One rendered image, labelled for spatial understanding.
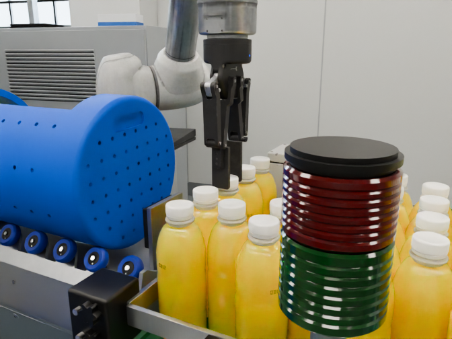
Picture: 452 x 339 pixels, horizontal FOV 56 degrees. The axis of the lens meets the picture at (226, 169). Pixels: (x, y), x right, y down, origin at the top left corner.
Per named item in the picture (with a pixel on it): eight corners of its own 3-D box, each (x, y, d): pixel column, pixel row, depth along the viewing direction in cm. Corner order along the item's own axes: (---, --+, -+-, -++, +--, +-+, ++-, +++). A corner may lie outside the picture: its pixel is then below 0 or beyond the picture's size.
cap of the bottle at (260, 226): (243, 231, 55) (243, 217, 54) (270, 226, 56) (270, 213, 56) (256, 243, 51) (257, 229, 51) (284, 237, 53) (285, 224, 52)
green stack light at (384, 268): (296, 270, 30) (299, 204, 29) (392, 292, 27) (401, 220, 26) (261, 319, 24) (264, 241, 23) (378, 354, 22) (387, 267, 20)
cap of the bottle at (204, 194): (193, 206, 63) (192, 194, 63) (192, 197, 67) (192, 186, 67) (218, 205, 64) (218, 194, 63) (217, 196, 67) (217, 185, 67)
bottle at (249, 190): (222, 259, 86) (222, 171, 81) (256, 257, 87) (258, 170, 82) (229, 278, 79) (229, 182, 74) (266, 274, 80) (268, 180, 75)
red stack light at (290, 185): (299, 203, 29) (302, 146, 27) (401, 220, 26) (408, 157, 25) (264, 239, 23) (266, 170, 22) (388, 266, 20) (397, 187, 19)
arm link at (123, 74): (96, 118, 149) (87, 54, 142) (146, 111, 156) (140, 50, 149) (103, 127, 135) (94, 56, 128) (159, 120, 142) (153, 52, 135)
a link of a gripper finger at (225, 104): (237, 77, 65) (233, 76, 64) (230, 149, 66) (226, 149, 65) (215, 77, 67) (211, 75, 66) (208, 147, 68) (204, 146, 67)
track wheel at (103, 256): (90, 249, 76) (83, 246, 74) (111, 246, 74) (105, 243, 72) (87, 274, 74) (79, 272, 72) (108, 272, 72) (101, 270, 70)
